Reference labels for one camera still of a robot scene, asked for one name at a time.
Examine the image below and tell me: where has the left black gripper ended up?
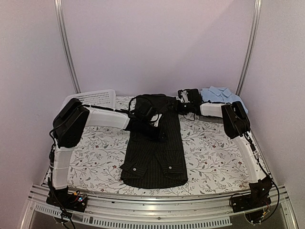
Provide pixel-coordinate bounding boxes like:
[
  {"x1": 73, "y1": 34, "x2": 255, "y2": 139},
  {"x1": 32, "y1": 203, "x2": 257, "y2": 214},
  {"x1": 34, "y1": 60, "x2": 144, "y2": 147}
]
[{"x1": 139, "y1": 120, "x2": 169, "y2": 142}]

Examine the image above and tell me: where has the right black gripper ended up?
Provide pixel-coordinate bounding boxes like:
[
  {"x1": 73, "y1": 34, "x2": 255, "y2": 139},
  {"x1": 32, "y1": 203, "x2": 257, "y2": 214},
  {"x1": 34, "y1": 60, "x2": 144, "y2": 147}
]
[{"x1": 170, "y1": 100, "x2": 193, "y2": 115}]

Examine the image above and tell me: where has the black pinstriped long sleeve shirt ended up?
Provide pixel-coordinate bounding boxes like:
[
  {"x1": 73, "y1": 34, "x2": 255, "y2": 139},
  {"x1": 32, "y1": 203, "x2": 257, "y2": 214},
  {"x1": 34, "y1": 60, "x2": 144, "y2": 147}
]
[{"x1": 120, "y1": 94, "x2": 188, "y2": 189}]

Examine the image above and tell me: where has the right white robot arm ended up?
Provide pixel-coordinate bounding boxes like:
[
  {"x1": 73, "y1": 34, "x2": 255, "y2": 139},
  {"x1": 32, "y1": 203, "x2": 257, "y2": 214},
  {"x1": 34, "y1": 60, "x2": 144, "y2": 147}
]
[{"x1": 177, "y1": 89, "x2": 275, "y2": 208}]

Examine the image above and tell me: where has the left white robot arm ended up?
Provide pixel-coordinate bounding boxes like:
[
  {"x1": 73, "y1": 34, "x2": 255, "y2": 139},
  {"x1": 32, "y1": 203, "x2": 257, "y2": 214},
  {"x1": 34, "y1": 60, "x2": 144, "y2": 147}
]
[{"x1": 48, "y1": 98, "x2": 166, "y2": 207}]

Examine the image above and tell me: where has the light blue folded shirt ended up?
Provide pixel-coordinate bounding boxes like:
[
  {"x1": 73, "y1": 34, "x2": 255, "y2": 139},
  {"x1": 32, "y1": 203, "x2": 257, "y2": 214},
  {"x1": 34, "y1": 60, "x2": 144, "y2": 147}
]
[{"x1": 200, "y1": 86, "x2": 248, "y2": 114}]

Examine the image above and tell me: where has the white plastic basket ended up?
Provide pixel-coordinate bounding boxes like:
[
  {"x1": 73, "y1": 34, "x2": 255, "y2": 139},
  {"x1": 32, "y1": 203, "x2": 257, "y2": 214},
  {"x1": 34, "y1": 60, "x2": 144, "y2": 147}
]
[{"x1": 71, "y1": 89, "x2": 116, "y2": 108}]

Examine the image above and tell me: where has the floral patterned table mat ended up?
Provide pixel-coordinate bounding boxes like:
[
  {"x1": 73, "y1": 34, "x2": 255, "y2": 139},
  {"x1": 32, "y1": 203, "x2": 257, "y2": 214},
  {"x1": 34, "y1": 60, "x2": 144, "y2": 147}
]
[{"x1": 42, "y1": 95, "x2": 270, "y2": 197}]

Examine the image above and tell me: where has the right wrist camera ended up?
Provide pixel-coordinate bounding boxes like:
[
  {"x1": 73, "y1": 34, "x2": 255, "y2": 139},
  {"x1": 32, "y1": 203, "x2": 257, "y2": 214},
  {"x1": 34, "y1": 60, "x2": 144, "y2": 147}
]
[{"x1": 178, "y1": 88, "x2": 202, "y2": 104}]

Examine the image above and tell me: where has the aluminium front rail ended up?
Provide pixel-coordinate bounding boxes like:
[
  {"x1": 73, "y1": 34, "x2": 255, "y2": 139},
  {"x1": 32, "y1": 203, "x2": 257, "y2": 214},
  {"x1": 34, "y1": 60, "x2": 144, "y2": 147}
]
[{"x1": 20, "y1": 185, "x2": 300, "y2": 229}]

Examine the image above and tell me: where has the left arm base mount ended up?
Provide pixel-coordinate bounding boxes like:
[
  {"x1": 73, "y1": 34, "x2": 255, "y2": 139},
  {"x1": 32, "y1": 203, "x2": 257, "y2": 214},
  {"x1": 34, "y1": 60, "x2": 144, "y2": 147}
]
[{"x1": 46, "y1": 188, "x2": 88, "y2": 212}]

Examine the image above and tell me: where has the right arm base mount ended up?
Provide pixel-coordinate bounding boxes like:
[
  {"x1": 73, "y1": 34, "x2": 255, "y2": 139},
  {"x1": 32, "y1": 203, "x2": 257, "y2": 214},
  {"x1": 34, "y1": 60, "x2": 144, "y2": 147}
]
[{"x1": 229, "y1": 193, "x2": 271, "y2": 213}]

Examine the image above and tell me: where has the right aluminium frame post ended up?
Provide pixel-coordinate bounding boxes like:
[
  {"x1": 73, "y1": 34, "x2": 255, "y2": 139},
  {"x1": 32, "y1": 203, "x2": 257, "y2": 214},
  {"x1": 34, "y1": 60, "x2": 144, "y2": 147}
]
[{"x1": 236, "y1": 0, "x2": 262, "y2": 96}]

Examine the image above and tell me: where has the aluminium frame post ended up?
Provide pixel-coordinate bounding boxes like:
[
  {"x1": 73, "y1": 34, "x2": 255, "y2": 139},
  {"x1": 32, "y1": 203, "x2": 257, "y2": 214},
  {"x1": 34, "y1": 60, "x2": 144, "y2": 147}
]
[
  {"x1": 54, "y1": 0, "x2": 81, "y2": 94},
  {"x1": 236, "y1": 0, "x2": 262, "y2": 96}
]

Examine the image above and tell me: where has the left aluminium frame post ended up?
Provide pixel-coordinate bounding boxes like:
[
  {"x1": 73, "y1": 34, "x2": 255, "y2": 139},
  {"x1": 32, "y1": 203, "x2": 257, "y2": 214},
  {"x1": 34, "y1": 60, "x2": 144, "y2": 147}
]
[{"x1": 54, "y1": 0, "x2": 81, "y2": 94}]

